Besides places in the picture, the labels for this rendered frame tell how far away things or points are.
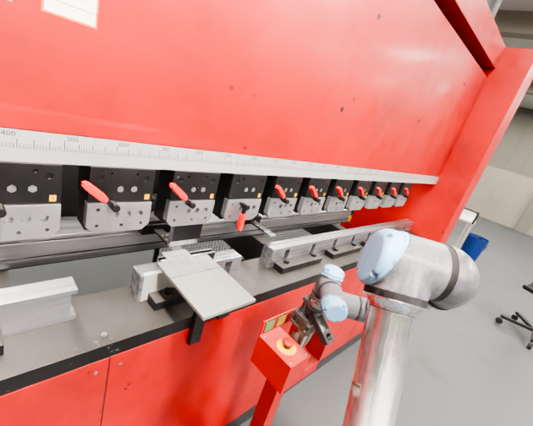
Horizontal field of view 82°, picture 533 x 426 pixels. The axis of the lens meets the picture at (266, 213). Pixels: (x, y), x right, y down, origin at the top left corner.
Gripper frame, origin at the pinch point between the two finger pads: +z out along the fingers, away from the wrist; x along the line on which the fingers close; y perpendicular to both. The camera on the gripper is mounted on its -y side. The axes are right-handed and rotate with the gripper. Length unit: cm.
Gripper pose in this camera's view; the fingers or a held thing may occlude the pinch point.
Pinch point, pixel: (300, 347)
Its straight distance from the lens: 125.4
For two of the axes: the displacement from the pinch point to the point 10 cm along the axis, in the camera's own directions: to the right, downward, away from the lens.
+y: -6.4, -5.0, 5.9
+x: -7.0, 0.5, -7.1
